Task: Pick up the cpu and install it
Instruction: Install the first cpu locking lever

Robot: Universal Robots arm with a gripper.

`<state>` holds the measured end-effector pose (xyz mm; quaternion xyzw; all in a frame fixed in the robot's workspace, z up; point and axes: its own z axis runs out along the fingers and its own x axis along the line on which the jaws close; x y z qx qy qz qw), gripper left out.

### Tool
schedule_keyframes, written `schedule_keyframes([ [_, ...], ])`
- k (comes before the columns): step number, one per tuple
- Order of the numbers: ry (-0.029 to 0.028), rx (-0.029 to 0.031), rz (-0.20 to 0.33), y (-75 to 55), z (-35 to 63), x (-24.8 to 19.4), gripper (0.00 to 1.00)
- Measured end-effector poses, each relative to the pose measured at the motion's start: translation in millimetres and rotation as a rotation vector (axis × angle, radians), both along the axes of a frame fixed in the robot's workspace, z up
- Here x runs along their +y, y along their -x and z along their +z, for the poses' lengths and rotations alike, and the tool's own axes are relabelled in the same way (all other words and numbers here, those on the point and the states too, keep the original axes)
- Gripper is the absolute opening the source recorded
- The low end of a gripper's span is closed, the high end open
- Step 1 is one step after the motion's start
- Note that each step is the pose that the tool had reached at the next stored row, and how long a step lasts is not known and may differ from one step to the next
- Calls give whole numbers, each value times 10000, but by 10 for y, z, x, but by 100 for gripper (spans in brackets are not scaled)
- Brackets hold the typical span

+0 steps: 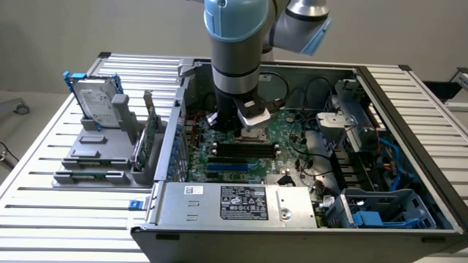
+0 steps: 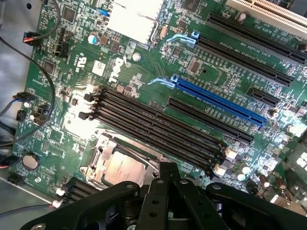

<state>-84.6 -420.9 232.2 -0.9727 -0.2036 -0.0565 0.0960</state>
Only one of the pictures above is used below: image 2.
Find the silver CPU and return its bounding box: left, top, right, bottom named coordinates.
left=104, top=150, right=147, bottom=185

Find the metal CPU socket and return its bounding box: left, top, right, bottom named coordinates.
left=80, top=129, right=168, bottom=192

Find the thin metal locking lever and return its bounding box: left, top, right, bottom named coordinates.
left=123, top=147, right=161, bottom=173

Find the metal rear port block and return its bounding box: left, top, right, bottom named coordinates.
left=270, top=142, right=307, bottom=210

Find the black RAM slot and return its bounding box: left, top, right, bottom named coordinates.
left=78, top=111, right=215, bottom=179
left=88, top=104, right=225, bottom=167
left=97, top=86, right=224, bottom=148
left=84, top=93, right=227, bottom=159

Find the long black expansion slot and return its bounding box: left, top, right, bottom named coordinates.
left=167, top=95, right=255, bottom=145
left=191, top=31, right=295, bottom=87
left=205, top=12, right=307, bottom=65

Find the blue expansion slot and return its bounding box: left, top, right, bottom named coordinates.
left=171, top=74, right=267, bottom=128

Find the short black expansion slot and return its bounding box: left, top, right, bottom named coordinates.
left=248, top=87, right=281, bottom=108

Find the silver coin cell battery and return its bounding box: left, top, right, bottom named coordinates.
left=22, top=153, right=39, bottom=171

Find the green Dell motherboard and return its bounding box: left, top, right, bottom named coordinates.
left=8, top=0, right=307, bottom=209

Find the white barcode sticker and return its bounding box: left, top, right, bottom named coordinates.
left=92, top=60, right=106, bottom=75

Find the silver round capacitor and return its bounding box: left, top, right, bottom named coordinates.
left=87, top=34, right=100, bottom=46

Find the black pin header connector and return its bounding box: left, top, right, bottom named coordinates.
left=53, top=27, right=71, bottom=58

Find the silver chipset heatsink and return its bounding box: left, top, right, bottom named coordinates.
left=107, top=0, right=162, bottom=45

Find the white expansion slot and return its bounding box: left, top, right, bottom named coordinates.
left=225, top=0, right=307, bottom=30

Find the grey metal PC case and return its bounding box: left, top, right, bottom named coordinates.
left=0, top=0, right=52, bottom=230

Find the red and black wire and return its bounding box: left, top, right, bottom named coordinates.
left=0, top=203, right=57, bottom=215

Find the thin black cable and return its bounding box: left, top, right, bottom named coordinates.
left=0, top=37, right=56, bottom=147

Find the blue wire with black plug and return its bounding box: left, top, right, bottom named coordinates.
left=0, top=92, right=36, bottom=117

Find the black cable with coloured plug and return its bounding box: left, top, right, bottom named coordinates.
left=23, top=0, right=60, bottom=44

